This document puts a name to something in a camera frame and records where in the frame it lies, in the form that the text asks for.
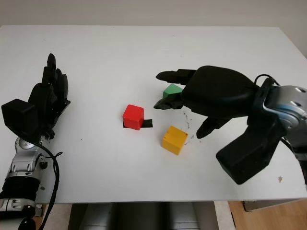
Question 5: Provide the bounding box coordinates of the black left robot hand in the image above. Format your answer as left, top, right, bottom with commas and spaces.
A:
28, 53, 71, 141

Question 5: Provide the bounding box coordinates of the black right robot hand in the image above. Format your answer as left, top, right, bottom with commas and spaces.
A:
153, 65, 262, 139

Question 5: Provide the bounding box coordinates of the green cube block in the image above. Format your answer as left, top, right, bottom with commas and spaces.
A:
162, 83, 184, 100

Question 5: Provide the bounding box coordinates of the yellow cube block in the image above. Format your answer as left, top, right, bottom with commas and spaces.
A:
162, 126, 189, 156

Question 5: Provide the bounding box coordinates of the red cube block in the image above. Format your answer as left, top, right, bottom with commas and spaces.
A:
122, 104, 145, 131

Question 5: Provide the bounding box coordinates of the black tape strip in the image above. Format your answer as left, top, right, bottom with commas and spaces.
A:
122, 119, 154, 129

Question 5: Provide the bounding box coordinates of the grey robot torso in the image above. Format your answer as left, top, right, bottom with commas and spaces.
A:
68, 202, 216, 230

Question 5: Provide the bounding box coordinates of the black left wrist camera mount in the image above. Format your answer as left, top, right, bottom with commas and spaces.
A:
1, 98, 41, 140

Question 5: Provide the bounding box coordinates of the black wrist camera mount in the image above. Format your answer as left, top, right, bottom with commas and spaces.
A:
1, 98, 41, 140
215, 115, 288, 185

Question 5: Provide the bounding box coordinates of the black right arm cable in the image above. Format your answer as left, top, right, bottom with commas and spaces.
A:
253, 73, 302, 156

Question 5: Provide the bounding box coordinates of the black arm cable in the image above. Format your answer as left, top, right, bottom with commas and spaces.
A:
33, 142, 64, 230
253, 73, 302, 156

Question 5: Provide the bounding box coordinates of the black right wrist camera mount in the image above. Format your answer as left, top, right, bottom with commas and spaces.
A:
215, 115, 288, 185

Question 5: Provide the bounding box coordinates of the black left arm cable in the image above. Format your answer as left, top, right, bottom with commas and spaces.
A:
33, 142, 64, 230

